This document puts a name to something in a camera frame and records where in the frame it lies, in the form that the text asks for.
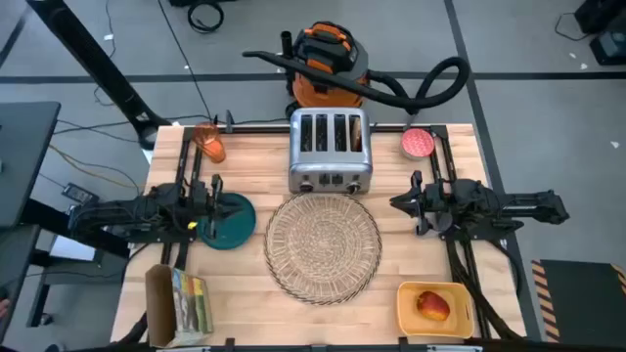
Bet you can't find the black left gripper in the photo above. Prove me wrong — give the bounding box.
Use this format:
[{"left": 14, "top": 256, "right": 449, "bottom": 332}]
[{"left": 195, "top": 173, "right": 246, "bottom": 242}]

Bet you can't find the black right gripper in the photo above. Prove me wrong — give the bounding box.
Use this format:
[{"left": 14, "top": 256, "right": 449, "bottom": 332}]
[{"left": 389, "top": 169, "right": 444, "bottom": 237}]

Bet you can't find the teal round plate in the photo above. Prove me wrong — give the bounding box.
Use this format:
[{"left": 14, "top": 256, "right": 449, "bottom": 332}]
[{"left": 197, "top": 192, "right": 257, "bottom": 251}]

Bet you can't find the orange plastic tumbler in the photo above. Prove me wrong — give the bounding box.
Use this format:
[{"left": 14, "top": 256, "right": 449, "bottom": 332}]
[{"left": 193, "top": 121, "right": 227, "bottom": 164}]

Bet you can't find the brown toast slice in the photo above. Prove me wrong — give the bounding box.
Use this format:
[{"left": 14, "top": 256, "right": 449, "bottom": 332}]
[{"left": 350, "top": 116, "right": 363, "bottom": 152}]

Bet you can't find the panda cereal box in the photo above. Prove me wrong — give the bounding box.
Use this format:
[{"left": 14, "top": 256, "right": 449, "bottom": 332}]
[{"left": 145, "top": 263, "right": 215, "bottom": 348}]

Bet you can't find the red apple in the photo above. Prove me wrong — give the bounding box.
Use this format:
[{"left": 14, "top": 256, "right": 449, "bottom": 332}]
[{"left": 416, "top": 290, "right": 451, "bottom": 323}]

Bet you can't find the silver four-slot toaster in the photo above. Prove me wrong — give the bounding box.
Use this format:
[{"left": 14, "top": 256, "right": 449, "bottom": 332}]
[{"left": 288, "top": 107, "right": 374, "bottom": 196}]

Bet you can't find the round woven straw placemat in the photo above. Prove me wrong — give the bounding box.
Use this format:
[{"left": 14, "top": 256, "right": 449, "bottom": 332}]
[{"left": 263, "top": 193, "right": 383, "bottom": 307}]

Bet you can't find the yellow plastic bin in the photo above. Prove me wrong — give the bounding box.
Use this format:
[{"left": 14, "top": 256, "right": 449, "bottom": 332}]
[{"left": 396, "top": 281, "right": 475, "bottom": 339}]

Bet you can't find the orange shop vacuum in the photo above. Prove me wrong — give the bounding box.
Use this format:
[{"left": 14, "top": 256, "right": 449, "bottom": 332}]
[{"left": 281, "top": 21, "right": 371, "bottom": 110}]

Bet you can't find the black power adapter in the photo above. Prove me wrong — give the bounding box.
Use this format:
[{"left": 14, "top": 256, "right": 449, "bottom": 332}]
[{"left": 62, "top": 182, "right": 99, "bottom": 205}]

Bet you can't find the white paper sheet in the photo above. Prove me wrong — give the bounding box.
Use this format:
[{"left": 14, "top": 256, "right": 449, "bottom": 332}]
[{"left": 48, "top": 234, "right": 99, "bottom": 263}]

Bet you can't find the black side stand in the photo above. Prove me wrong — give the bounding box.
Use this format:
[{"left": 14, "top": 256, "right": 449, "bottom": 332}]
[{"left": 19, "top": 198, "right": 131, "bottom": 329}]

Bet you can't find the hazard striped floor mat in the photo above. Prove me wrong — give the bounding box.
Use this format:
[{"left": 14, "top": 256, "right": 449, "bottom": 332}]
[{"left": 531, "top": 258, "right": 626, "bottom": 346}]

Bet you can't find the dark grey desk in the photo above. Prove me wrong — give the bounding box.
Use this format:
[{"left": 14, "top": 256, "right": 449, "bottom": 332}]
[{"left": 0, "top": 101, "right": 63, "bottom": 231}]

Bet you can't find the black floor equipment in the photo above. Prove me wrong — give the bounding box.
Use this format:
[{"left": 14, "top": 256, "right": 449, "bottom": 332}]
[{"left": 574, "top": 0, "right": 626, "bottom": 67}]

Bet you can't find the black aluminium rig frame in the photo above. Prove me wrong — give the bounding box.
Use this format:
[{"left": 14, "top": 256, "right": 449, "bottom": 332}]
[{"left": 158, "top": 110, "right": 493, "bottom": 352}]

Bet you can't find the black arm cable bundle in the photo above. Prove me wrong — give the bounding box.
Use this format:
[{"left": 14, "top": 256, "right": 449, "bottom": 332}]
[{"left": 445, "top": 237, "right": 524, "bottom": 341}]

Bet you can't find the black vacuum hose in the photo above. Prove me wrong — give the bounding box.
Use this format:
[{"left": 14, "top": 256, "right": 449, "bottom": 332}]
[{"left": 242, "top": 50, "right": 470, "bottom": 116}]

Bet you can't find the coiled black cable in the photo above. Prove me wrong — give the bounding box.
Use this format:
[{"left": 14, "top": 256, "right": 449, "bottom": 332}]
[{"left": 187, "top": 1, "right": 225, "bottom": 34}]

